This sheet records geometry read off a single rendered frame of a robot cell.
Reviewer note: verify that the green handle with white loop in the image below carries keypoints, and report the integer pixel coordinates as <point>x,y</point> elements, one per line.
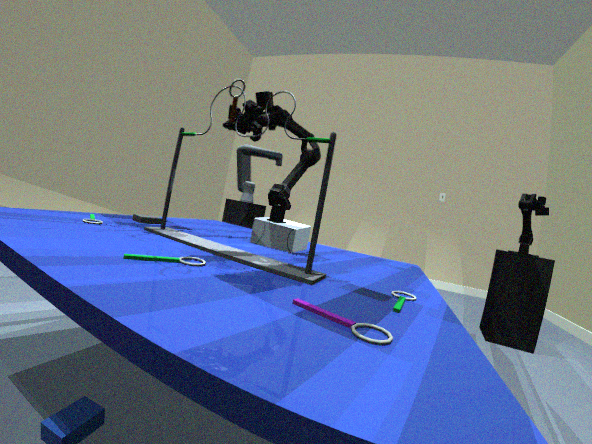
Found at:
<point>163,259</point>
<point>92,218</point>
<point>397,307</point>

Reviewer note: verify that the blue rectangular block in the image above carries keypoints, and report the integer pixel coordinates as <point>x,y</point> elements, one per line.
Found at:
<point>73,423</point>

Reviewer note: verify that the orange handle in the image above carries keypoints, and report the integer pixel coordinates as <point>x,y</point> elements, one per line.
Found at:
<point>235,100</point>

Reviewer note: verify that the white loop with pink handle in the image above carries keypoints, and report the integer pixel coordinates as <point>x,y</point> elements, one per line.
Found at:
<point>344,321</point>

